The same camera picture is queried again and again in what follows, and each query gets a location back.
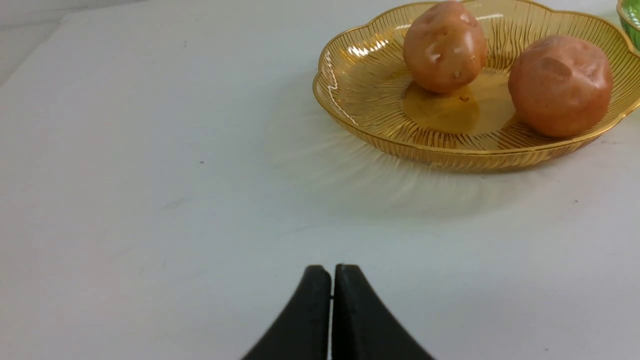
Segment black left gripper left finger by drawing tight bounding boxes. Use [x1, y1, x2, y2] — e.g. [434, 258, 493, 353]
[243, 265, 332, 360]

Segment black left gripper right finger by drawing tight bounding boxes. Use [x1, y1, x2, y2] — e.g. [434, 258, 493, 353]
[331, 264, 433, 360]

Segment amber ribbed glass plate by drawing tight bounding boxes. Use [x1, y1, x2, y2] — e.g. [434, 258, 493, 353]
[313, 0, 640, 172]

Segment reddish brown toy potato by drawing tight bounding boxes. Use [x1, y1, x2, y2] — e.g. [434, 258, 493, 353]
[507, 35, 613, 139]

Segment green ribbed glass plate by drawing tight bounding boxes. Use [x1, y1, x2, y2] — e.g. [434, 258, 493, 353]
[616, 0, 640, 53]

